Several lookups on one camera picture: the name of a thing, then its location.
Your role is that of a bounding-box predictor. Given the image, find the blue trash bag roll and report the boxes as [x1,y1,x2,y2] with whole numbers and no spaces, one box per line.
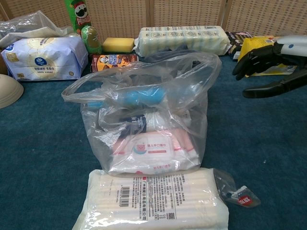
[87,86,166,108]

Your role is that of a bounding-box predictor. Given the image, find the green Pringles can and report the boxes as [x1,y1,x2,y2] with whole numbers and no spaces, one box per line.
[64,0,93,36]

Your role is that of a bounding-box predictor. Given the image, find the dark snack packet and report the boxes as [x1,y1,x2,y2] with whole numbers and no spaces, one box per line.
[225,32,252,58]

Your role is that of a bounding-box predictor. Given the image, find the crumpled clear plastic bag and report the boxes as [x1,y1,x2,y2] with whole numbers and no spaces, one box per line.
[0,10,80,47]

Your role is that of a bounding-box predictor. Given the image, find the yellow sponge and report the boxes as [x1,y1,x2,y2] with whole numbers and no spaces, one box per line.
[102,37,135,54]

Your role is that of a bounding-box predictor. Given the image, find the brown Hello Panda box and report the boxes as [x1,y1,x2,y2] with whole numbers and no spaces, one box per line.
[90,54,140,74]

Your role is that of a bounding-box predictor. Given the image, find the long white yellow sponge pack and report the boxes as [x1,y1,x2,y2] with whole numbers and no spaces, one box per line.
[134,25,230,58]

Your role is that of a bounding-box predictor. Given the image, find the clear plastic shopping bag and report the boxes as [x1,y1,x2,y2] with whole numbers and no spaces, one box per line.
[61,52,223,177]

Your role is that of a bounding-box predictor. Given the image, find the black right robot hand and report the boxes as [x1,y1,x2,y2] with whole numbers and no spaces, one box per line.
[232,35,307,99]

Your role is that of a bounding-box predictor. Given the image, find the blue white tissue pack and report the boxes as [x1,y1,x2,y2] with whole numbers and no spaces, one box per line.
[0,36,89,81]

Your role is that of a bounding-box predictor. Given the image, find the white sticks pack with barcode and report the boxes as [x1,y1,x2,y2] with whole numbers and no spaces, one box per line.
[71,167,228,230]

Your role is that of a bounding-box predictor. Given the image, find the white roll with dark label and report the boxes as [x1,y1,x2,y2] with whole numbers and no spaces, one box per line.
[115,109,173,134]

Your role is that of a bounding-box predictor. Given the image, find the yellow Lipton pack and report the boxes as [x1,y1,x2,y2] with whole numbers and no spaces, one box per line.
[238,35,298,76]

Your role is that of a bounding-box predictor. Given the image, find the pink wet wipes pack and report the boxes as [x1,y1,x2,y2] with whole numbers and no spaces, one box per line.
[111,128,201,174]

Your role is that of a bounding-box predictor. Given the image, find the small clear sachet red label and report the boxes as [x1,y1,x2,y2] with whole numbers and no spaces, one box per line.
[213,169,261,207]

